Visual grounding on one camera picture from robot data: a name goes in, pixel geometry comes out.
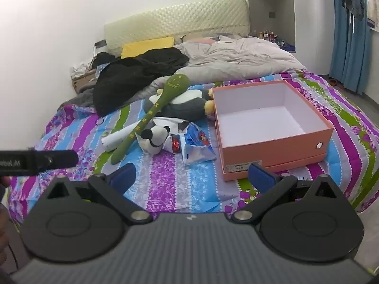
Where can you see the yellow pillow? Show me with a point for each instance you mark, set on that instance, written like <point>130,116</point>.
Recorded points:
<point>142,47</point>

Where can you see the white tube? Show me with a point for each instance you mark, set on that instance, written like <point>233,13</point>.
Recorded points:
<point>118,137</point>

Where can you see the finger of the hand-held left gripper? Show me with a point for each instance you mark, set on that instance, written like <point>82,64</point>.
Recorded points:
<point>59,159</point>

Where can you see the blue storage box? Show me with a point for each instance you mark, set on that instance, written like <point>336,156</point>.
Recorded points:
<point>288,48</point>

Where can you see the grey cloth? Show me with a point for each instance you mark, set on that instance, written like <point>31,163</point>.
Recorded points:
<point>83,97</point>

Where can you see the blue printed snack bag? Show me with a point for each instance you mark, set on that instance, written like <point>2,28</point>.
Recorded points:
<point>195,148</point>

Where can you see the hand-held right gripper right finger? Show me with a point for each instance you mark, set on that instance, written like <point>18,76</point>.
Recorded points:
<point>262,179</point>

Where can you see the white wardrobe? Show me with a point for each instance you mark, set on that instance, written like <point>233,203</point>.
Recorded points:
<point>311,20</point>

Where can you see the green plush stick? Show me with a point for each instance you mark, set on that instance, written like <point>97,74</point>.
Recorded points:
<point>139,127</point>

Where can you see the black white plush toy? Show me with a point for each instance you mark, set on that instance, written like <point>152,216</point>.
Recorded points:
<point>154,139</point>

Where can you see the orange cardboard box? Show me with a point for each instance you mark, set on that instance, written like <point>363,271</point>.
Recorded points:
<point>281,153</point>

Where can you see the pink pillow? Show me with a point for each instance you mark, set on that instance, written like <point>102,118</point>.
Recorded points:
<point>204,40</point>

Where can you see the black wall socket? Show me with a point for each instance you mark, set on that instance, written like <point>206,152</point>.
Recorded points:
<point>100,43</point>

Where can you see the grey duvet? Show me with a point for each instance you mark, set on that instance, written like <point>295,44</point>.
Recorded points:
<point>237,59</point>

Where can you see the grey white penguin plush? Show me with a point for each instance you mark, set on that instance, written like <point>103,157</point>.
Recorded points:
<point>183,103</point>

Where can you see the colourful floral striped bedsheet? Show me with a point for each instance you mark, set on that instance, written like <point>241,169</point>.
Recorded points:
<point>177,183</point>

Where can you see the row of cosmetic bottles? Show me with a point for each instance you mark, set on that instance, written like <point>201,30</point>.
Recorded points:
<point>268,37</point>

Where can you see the white cloth pile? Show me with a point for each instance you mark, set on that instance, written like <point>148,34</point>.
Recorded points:
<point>80,69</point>

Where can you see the black garment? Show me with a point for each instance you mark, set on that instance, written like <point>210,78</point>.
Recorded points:
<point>124,82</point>

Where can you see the blue curtain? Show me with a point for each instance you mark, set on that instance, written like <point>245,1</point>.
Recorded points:
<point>349,50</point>

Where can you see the brown cardboard box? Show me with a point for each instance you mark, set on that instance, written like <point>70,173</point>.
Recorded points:
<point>84,81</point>

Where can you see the cream quilted headboard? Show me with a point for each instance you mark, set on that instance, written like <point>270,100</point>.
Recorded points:
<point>177,20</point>

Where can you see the white hanging garment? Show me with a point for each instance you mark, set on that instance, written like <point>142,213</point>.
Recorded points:
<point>373,6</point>

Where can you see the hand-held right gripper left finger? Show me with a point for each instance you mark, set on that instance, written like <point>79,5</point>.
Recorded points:
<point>124,179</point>

